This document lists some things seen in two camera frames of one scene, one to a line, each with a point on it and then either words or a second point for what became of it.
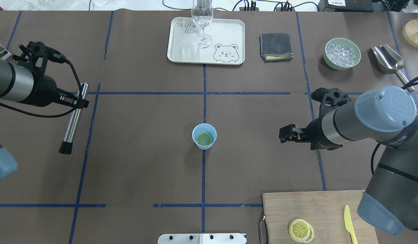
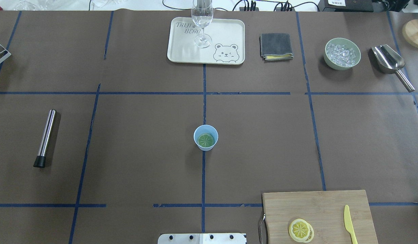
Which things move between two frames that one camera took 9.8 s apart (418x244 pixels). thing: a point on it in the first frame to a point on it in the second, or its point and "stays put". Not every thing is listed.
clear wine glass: [202, 13] stays put
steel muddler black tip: [66, 147] to [40, 161]
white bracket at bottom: [202, 238] stays put
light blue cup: [202, 127] stays put
